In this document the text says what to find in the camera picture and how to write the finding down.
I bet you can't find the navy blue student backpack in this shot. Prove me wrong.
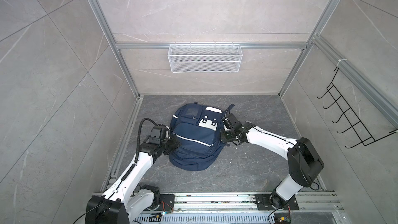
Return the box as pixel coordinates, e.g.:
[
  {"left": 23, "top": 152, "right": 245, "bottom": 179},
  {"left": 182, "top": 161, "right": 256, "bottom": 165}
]
[{"left": 169, "top": 102, "right": 234, "bottom": 171}]

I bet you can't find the black wire hook rack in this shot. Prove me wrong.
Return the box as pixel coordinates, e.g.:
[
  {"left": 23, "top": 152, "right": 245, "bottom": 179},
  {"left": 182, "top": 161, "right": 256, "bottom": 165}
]
[{"left": 317, "top": 67, "right": 398, "bottom": 149}]

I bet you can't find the aluminium front rail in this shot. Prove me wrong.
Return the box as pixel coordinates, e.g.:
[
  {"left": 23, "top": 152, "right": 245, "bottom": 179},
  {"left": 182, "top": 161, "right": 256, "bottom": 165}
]
[{"left": 85, "top": 192, "right": 346, "bottom": 224}]

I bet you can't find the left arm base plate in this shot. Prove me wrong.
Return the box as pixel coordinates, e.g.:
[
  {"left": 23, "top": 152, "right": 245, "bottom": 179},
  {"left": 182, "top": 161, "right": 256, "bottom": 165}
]
[{"left": 147, "top": 194, "right": 175, "bottom": 213}]

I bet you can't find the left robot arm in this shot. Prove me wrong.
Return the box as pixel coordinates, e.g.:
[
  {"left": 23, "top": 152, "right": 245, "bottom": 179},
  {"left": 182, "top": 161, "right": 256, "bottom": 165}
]
[{"left": 74, "top": 118, "right": 178, "bottom": 224}]

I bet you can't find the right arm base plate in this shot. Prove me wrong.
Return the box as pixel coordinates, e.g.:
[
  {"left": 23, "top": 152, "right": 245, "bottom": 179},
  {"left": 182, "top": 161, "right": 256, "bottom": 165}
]
[{"left": 252, "top": 194, "right": 300, "bottom": 211}]

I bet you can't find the white wire mesh basket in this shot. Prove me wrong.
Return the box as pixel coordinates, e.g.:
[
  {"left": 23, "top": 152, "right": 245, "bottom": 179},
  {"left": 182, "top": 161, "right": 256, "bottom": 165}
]
[{"left": 167, "top": 44, "right": 243, "bottom": 73}]

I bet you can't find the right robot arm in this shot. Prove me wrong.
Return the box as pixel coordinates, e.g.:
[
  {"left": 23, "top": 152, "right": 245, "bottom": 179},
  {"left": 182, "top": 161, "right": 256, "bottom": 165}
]
[{"left": 221, "top": 114, "right": 324, "bottom": 209}]

